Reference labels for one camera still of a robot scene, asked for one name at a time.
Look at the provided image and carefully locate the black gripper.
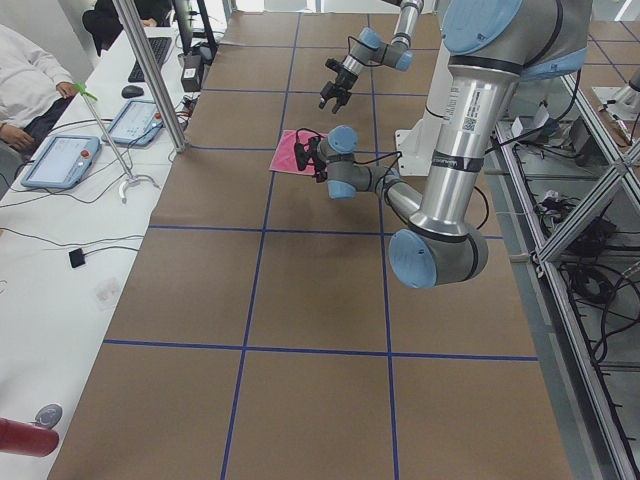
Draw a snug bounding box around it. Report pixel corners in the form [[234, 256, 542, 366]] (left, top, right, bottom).
[[309, 147, 326, 183], [318, 70, 356, 113]]

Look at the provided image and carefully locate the pink grey microfibre towel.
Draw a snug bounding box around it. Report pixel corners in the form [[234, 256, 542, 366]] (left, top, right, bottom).
[[269, 129, 316, 176]]

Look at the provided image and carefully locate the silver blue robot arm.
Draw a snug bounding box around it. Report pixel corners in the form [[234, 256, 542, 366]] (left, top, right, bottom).
[[295, 1, 592, 288], [319, 0, 424, 114]]

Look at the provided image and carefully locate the black box with label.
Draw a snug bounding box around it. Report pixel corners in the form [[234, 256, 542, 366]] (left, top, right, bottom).
[[181, 54, 204, 93]]

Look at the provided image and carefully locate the far blue teach pendant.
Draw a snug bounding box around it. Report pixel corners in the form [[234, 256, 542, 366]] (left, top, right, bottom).
[[108, 99, 163, 147]]

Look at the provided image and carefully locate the blue teach pendant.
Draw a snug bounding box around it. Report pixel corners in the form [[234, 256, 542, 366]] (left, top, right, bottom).
[[108, 99, 163, 147], [21, 135, 101, 189]]

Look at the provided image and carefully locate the black keyboard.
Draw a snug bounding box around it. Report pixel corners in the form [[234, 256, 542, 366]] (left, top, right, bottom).
[[127, 36, 174, 84]]

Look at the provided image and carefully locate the black computer mouse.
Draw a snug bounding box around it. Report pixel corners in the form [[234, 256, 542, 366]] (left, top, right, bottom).
[[121, 85, 144, 99]]

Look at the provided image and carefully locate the metal rod stand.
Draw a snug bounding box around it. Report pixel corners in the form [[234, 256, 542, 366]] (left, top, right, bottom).
[[74, 83, 160, 204]]

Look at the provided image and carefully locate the near blue teach pendant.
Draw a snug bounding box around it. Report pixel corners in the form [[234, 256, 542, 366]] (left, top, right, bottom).
[[21, 135, 101, 189]]

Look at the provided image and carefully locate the person in white shirt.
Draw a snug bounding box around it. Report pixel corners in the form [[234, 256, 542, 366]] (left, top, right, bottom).
[[1, 26, 78, 154]]

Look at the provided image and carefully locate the red bottle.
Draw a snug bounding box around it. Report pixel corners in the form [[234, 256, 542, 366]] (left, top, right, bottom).
[[0, 418, 59, 458]]

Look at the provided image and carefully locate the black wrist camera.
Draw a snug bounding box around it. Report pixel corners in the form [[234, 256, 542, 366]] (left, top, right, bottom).
[[294, 137, 318, 172], [325, 58, 343, 73]]

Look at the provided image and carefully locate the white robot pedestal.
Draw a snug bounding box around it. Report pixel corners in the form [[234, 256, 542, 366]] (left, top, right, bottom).
[[395, 44, 452, 176]]

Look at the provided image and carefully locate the aluminium frame post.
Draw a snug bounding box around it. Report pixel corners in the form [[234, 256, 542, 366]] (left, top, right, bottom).
[[113, 0, 187, 153]]

